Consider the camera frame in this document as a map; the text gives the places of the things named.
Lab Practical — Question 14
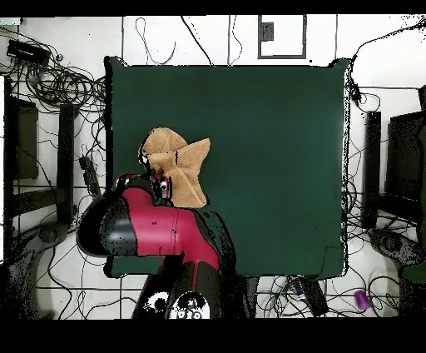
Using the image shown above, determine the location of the tan terry towel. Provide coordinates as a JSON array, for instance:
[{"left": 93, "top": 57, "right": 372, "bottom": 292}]
[{"left": 137, "top": 127, "right": 212, "bottom": 209}]

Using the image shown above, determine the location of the dark flat panel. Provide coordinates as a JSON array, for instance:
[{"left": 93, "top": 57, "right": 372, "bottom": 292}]
[{"left": 385, "top": 111, "right": 426, "bottom": 201}]

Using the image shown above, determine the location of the dark green table cloth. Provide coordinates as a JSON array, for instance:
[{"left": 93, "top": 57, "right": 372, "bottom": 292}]
[{"left": 103, "top": 55, "right": 350, "bottom": 280}]

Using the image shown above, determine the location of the dark framed stand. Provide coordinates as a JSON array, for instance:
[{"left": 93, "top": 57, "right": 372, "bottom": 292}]
[{"left": 2, "top": 75, "right": 39, "bottom": 221}]

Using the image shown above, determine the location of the wide black power strip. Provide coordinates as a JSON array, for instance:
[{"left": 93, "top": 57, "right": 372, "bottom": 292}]
[{"left": 299, "top": 277, "right": 330, "bottom": 317}]

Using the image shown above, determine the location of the black adapter box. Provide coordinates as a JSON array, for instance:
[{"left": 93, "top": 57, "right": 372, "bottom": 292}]
[{"left": 6, "top": 39, "right": 52, "bottom": 66}]

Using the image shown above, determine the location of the purple small object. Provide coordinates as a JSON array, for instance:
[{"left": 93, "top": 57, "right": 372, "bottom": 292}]
[{"left": 353, "top": 288, "right": 372, "bottom": 311}]

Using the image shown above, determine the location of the black upright post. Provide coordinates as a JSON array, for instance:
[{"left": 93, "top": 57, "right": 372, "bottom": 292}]
[
  {"left": 362, "top": 111, "right": 382, "bottom": 229},
  {"left": 56, "top": 103, "right": 79, "bottom": 225}
]

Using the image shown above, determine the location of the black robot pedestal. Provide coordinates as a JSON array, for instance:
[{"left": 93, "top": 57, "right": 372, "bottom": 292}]
[{"left": 244, "top": 276, "right": 260, "bottom": 317}]

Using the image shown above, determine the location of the thin looped gray cable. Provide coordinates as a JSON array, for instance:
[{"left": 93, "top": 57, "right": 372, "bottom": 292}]
[{"left": 134, "top": 17, "right": 176, "bottom": 66}]

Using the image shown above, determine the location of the black straight cable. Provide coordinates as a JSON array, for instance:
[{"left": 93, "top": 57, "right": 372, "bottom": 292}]
[{"left": 181, "top": 15, "right": 213, "bottom": 66}]

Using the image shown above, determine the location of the gray floor frame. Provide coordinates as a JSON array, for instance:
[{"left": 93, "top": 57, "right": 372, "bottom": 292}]
[{"left": 257, "top": 14, "right": 307, "bottom": 60}]

